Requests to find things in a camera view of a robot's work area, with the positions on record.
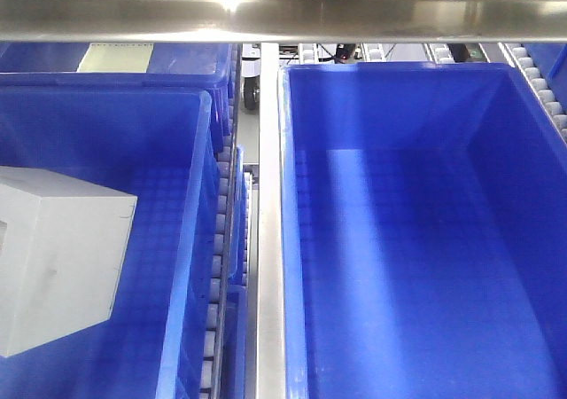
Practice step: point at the gray square hollow base block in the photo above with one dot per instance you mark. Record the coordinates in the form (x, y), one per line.
(63, 244)

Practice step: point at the blue target bin right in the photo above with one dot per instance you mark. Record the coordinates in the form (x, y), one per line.
(424, 233)

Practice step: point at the blue bin rear left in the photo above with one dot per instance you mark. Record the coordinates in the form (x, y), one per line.
(204, 66)

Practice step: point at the white roller conveyor track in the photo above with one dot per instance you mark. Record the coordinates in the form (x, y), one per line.
(210, 385)

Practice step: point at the steel shelf beam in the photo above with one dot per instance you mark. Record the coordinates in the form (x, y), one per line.
(283, 21)

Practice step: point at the steel divider rail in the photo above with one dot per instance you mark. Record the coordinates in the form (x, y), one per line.
(270, 335)

